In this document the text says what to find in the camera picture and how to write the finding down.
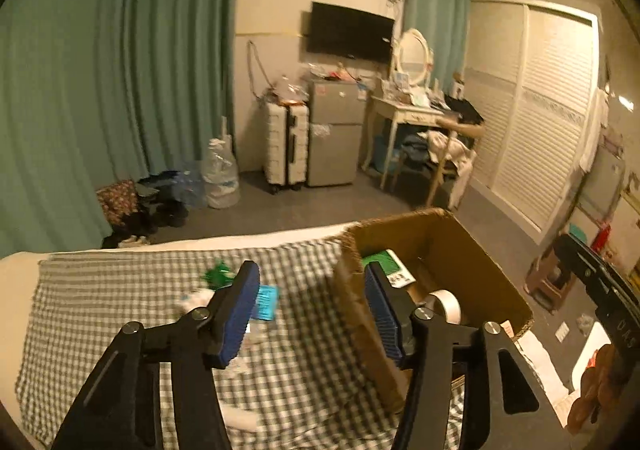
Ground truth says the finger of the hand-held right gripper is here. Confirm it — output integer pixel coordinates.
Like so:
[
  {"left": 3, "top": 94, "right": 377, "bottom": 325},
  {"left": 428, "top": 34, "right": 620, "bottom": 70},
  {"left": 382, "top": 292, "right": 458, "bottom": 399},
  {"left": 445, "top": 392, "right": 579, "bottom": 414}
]
[{"left": 552, "top": 233, "right": 619, "bottom": 297}]

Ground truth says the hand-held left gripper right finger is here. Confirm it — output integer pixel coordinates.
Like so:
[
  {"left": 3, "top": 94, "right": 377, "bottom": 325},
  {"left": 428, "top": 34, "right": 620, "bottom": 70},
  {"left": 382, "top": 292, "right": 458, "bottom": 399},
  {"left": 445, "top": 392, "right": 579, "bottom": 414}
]
[{"left": 363, "top": 261, "right": 573, "bottom": 450}]

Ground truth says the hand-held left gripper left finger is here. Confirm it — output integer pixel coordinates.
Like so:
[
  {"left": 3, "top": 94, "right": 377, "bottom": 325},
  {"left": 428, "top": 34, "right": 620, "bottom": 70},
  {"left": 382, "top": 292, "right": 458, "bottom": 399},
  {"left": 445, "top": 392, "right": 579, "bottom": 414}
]
[{"left": 50, "top": 260, "right": 262, "bottom": 450}]

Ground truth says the teal packet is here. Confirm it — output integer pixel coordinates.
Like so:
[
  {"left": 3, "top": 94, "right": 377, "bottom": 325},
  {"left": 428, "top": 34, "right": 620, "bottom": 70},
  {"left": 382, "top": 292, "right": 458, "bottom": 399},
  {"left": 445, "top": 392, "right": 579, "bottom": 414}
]
[{"left": 252, "top": 284, "right": 279, "bottom": 323}]

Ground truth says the white cloud toy blue star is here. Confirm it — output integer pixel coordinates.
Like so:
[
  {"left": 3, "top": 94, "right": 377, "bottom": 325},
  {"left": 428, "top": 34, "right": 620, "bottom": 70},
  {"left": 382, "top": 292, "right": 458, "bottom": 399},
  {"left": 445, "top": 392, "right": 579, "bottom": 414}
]
[{"left": 179, "top": 286, "right": 268, "bottom": 373}]

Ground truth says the green and white box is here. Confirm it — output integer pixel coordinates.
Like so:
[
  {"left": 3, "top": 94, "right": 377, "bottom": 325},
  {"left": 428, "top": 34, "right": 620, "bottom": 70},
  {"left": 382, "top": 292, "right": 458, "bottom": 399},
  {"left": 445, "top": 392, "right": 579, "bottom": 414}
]
[{"left": 360, "top": 248, "right": 416, "bottom": 289}]

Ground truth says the brown cardboard box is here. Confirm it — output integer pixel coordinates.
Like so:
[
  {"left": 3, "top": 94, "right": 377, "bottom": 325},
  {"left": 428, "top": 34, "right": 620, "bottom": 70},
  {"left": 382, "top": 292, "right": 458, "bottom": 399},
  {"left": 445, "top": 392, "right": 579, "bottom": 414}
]
[{"left": 334, "top": 208, "right": 535, "bottom": 413}]

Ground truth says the person's right hand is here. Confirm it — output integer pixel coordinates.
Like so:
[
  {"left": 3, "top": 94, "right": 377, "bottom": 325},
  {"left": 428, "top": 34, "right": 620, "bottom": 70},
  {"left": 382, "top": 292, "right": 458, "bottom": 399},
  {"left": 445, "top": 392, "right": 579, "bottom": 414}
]
[{"left": 567, "top": 344, "right": 617, "bottom": 433}]

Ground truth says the red bottle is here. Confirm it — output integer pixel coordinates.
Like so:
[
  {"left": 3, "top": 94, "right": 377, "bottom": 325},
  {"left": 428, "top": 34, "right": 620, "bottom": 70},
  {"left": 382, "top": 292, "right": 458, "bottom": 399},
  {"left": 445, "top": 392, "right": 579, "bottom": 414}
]
[{"left": 591, "top": 224, "right": 612, "bottom": 252}]

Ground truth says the brown stool with teal seat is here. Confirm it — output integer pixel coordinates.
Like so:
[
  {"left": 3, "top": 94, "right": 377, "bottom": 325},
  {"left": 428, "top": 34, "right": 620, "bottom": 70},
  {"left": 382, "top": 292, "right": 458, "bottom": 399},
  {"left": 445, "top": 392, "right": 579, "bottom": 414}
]
[{"left": 525, "top": 225, "right": 588, "bottom": 313}]

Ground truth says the green crumpled wrapper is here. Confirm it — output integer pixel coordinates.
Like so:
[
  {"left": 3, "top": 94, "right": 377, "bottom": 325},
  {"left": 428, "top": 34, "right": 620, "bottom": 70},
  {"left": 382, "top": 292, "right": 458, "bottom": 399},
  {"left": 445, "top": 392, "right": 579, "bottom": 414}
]
[{"left": 205, "top": 264, "right": 233, "bottom": 288}]

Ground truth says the white tape roll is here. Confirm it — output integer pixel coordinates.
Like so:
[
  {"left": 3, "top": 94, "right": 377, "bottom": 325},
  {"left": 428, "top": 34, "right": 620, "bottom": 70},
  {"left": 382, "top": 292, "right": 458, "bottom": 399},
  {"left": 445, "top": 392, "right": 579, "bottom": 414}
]
[{"left": 422, "top": 289, "right": 463, "bottom": 326}]

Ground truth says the white washing machine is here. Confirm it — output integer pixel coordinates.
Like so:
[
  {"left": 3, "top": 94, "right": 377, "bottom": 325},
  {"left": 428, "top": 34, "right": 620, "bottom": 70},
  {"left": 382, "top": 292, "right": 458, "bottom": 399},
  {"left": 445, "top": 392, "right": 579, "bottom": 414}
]
[{"left": 580, "top": 147, "right": 627, "bottom": 211}]

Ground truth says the green checked blanket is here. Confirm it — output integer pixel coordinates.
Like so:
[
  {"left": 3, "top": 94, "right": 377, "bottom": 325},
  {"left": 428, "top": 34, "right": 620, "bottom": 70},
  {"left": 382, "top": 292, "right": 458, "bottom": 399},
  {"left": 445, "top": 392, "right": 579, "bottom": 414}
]
[{"left": 15, "top": 234, "right": 468, "bottom": 450}]

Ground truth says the pile of dark shoes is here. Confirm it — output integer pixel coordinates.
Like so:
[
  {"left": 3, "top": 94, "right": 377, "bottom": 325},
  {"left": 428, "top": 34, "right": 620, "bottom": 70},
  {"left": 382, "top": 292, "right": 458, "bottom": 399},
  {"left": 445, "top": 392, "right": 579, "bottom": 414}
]
[{"left": 102, "top": 170, "right": 191, "bottom": 248}]

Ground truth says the pack of water bottles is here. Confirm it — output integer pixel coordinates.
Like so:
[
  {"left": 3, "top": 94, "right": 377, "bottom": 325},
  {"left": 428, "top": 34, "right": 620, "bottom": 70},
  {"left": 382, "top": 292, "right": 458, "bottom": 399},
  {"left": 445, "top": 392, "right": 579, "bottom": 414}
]
[{"left": 175, "top": 160, "right": 208, "bottom": 208}]

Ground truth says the large clear water bottle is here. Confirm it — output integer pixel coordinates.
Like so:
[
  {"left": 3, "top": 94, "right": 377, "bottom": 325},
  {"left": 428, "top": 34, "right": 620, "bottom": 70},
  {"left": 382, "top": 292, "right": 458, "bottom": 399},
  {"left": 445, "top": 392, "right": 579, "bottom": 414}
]
[{"left": 201, "top": 137, "right": 242, "bottom": 209}]

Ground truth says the blue bin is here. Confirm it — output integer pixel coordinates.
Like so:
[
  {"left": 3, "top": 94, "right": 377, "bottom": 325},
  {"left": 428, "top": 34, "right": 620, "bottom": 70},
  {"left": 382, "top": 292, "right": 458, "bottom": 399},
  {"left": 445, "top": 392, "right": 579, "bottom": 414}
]
[{"left": 372, "top": 134, "right": 402, "bottom": 172}]

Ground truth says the white louvred wardrobe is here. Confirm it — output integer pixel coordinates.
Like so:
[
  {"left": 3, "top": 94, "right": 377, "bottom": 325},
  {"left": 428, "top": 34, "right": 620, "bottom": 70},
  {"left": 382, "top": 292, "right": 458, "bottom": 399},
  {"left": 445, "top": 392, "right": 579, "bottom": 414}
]
[{"left": 462, "top": 0, "right": 601, "bottom": 236}]

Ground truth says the floral patterned bag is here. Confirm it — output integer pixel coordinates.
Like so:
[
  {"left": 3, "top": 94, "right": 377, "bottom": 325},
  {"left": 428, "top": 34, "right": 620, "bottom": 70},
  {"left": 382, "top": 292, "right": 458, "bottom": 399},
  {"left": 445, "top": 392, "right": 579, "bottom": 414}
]
[{"left": 96, "top": 180, "right": 138, "bottom": 231}]

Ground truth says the white suitcase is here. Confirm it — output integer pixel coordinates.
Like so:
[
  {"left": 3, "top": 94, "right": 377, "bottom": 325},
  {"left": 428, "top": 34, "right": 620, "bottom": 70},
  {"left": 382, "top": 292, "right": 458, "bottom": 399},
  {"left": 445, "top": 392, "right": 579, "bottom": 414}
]
[{"left": 264, "top": 101, "right": 310, "bottom": 195}]

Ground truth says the wooden chair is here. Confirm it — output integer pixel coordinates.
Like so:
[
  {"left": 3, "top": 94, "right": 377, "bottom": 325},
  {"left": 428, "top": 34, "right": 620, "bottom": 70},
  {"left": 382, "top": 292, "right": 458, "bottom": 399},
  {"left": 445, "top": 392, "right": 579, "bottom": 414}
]
[{"left": 390, "top": 117, "right": 487, "bottom": 208}]

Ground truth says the small grey fridge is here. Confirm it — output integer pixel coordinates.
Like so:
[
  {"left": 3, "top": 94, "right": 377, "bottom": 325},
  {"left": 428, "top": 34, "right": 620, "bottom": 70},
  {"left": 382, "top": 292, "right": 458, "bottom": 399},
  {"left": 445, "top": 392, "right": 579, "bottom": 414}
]
[{"left": 306, "top": 77, "right": 365, "bottom": 187}]

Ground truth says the black bag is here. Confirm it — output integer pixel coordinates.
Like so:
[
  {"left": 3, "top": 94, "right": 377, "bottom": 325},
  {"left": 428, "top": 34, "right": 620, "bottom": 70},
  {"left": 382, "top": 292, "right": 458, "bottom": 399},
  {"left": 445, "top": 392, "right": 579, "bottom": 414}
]
[{"left": 444, "top": 92, "right": 485, "bottom": 125}]

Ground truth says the white dressing table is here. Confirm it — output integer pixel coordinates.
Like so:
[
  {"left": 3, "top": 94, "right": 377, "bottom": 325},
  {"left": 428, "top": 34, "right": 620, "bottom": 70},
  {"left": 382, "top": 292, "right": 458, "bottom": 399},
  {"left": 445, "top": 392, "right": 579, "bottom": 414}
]
[{"left": 361, "top": 95, "right": 451, "bottom": 191}]

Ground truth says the white bed mattress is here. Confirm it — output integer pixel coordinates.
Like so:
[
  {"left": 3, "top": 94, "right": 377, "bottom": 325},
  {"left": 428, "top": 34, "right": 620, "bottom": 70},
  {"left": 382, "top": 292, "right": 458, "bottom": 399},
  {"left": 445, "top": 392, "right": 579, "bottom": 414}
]
[{"left": 0, "top": 222, "right": 611, "bottom": 450}]

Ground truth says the clear plastic bag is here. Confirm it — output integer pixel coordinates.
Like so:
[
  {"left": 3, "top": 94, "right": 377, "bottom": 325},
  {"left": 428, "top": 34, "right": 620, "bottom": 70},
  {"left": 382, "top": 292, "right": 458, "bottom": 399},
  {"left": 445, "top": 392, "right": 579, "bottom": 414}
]
[{"left": 270, "top": 75, "right": 308, "bottom": 103}]

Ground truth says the oval white-framed mirror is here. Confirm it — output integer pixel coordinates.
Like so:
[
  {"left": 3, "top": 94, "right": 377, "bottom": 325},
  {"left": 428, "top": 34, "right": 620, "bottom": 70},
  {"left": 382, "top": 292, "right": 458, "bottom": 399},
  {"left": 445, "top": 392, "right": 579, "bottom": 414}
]
[{"left": 391, "top": 28, "right": 433, "bottom": 87}]

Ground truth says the teal window curtain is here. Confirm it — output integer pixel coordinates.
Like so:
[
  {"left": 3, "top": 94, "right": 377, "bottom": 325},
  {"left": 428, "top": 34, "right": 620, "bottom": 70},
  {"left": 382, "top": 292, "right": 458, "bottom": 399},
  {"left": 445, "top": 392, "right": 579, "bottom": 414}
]
[
  {"left": 0, "top": 0, "right": 151, "bottom": 251},
  {"left": 125, "top": 0, "right": 244, "bottom": 181}
]

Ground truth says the grey wall cable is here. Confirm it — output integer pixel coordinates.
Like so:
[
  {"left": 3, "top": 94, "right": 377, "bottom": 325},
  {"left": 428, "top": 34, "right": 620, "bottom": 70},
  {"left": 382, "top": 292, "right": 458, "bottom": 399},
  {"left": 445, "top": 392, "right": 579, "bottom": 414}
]
[{"left": 248, "top": 40, "right": 271, "bottom": 98}]

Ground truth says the black wall television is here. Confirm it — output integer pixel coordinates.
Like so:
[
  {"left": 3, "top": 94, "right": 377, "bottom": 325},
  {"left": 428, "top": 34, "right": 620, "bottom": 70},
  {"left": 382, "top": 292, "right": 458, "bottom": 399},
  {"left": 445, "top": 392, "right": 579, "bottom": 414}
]
[{"left": 305, "top": 1, "right": 396, "bottom": 65}]

